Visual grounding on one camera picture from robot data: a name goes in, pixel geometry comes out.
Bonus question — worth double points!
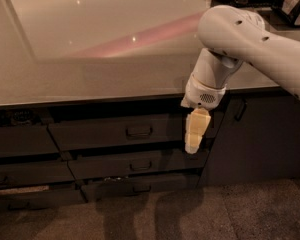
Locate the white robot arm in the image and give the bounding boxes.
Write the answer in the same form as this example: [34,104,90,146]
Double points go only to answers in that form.
[181,5,300,154]

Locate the dark grey top drawer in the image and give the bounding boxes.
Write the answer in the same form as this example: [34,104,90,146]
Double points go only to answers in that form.
[48,112,224,152]

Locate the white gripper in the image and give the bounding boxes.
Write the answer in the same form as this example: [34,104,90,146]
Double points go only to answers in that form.
[181,74,226,154]

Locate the dark grey bottom drawer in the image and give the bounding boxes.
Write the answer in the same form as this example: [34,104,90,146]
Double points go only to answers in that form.
[81,173,199,202]

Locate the left middle dark drawer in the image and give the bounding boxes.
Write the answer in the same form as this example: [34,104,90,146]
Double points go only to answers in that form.
[0,161,73,188]

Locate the dark grey middle drawer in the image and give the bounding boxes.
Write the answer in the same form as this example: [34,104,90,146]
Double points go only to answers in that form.
[68,149,208,180]

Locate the dark cabinet door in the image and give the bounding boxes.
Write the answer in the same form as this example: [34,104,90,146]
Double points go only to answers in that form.
[201,93,300,186]

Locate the dark grey drawer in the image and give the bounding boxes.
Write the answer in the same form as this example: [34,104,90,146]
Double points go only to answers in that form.
[68,149,208,180]
[81,173,199,202]
[48,112,224,152]

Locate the dark angled stand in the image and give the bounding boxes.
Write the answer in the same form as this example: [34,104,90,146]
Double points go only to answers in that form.
[272,0,300,27]

